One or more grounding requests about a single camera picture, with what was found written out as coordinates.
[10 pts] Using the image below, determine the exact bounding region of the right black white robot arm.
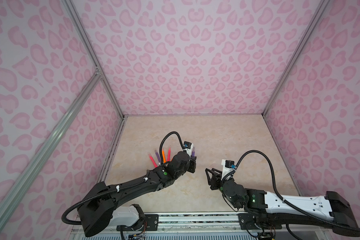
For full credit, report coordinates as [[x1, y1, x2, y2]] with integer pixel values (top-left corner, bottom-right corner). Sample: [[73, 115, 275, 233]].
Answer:
[[206, 169, 360, 240]]

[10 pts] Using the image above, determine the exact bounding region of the diagonal aluminium frame bar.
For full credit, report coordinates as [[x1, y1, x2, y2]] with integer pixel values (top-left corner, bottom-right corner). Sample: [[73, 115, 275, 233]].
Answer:
[[0, 72, 102, 233]]

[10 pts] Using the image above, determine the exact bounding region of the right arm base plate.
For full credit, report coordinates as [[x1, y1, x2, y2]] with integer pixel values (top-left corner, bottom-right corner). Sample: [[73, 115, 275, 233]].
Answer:
[[238, 213, 259, 231]]

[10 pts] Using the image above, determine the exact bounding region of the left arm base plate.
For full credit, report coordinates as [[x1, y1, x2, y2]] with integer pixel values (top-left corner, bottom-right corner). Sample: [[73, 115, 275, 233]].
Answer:
[[123, 214, 159, 232]]

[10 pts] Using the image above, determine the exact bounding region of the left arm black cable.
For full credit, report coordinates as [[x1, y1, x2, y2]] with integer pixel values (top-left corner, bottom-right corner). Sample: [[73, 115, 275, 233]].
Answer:
[[61, 131, 185, 226]]

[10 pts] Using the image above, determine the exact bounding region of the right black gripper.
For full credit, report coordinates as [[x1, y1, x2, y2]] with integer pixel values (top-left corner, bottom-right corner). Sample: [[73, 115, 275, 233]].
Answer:
[[203, 169, 240, 209]]

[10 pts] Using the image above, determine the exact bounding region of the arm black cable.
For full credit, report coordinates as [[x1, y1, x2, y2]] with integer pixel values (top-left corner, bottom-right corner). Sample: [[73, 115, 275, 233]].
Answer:
[[233, 149, 360, 234], [61, 131, 185, 226]]

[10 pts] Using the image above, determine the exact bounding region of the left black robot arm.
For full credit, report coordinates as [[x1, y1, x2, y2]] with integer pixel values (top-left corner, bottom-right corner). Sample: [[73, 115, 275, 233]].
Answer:
[[77, 152, 197, 237]]

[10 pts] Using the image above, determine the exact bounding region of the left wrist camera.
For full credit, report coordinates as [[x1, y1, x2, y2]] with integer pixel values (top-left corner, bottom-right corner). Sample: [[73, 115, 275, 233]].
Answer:
[[183, 141, 194, 157]]

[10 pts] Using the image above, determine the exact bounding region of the pink pen group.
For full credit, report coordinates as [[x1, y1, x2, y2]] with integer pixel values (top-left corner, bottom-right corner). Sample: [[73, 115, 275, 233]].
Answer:
[[167, 146, 171, 162], [149, 153, 158, 168]]

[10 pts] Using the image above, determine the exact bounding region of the orange pen group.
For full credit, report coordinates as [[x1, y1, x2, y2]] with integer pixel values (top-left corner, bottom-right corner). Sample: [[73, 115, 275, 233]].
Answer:
[[162, 150, 167, 164]]

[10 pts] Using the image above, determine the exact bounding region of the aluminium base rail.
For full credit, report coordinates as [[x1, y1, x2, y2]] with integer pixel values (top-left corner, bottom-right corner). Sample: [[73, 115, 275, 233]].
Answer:
[[68, 212, 333, 240]]

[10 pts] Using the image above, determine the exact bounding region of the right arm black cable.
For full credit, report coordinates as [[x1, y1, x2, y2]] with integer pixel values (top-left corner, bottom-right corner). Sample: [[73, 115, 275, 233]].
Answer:
[[233, 149, 360, 234]]

